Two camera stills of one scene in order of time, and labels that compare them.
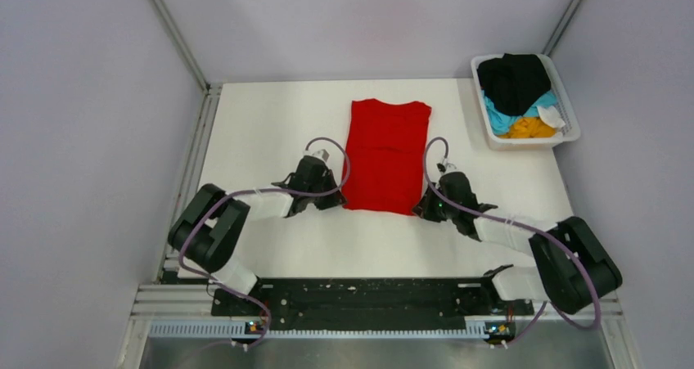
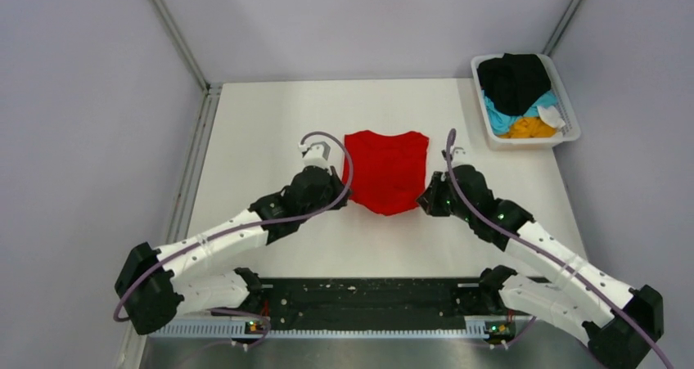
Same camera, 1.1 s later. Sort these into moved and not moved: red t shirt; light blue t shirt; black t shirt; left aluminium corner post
Moved: red t shirt
Not moved: black t shirt; light blue t shirt; left aluminium corner post
